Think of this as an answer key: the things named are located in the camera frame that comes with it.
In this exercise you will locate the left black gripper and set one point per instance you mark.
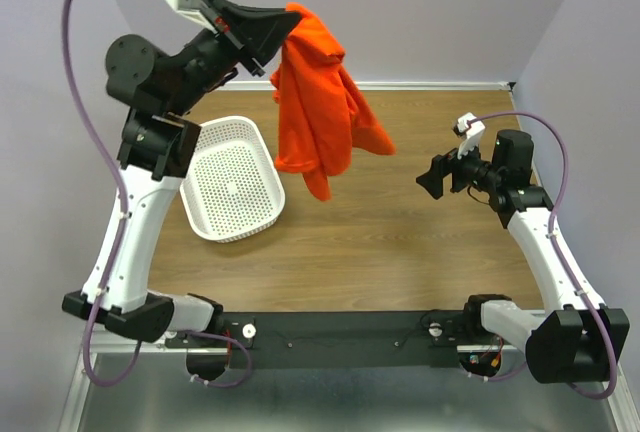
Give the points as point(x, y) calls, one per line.
point(260, 31)

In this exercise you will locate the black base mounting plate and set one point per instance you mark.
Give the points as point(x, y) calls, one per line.
point(311, 340)

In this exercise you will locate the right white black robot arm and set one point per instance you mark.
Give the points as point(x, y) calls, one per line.
point(579, 339)

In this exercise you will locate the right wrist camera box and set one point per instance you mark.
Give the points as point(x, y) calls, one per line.
point(470, 130)

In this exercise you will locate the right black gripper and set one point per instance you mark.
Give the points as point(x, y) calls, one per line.
point(441, 166)

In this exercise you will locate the aluminium frame rail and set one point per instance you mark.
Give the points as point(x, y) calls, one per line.
point(89, 407)

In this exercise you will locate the orange t shirt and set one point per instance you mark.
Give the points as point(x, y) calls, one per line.
point(323, 115)

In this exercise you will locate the white perforated plastic basket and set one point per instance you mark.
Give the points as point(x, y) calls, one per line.
point(232, 189)

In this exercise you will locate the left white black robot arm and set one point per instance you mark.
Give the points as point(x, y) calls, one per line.
point(156, 149)

